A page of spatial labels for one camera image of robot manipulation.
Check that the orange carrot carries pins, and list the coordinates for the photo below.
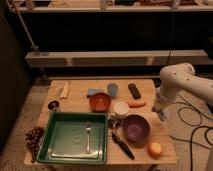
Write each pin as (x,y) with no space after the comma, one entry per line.
(133,104)

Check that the black remote control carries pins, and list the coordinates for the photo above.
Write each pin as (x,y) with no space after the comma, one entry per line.
(134,91)

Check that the purple bowl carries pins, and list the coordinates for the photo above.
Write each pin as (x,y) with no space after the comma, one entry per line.
(136,128)

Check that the cream banana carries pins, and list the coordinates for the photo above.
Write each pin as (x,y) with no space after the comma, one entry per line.
(65,91)

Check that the blue sponge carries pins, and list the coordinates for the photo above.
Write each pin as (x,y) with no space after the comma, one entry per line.
(92,91)

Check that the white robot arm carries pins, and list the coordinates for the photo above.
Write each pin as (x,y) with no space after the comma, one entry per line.
(175,78)

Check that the small dark tin can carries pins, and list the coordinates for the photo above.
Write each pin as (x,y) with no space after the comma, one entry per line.
(53,105)

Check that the bunch of dark grapes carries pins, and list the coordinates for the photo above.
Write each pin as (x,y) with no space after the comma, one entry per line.
(32,139)

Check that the green plastic tray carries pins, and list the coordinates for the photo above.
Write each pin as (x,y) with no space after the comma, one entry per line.
(65,139)

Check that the red-brown bowl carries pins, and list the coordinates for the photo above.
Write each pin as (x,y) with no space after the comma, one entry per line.
(100,102)

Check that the metal shelf rack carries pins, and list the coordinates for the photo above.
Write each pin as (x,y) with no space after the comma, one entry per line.
(105,40)

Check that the white mug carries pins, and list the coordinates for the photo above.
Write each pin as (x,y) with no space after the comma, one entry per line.
(119,110)

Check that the black handled utensil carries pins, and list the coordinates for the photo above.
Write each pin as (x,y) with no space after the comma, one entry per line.
(112,123)

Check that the light blue cup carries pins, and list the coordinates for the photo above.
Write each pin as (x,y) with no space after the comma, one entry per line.
(112,90)

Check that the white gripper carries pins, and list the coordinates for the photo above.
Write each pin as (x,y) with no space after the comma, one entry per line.
(159,104)

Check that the silver fork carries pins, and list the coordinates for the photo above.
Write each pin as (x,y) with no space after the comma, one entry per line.
(88,130)

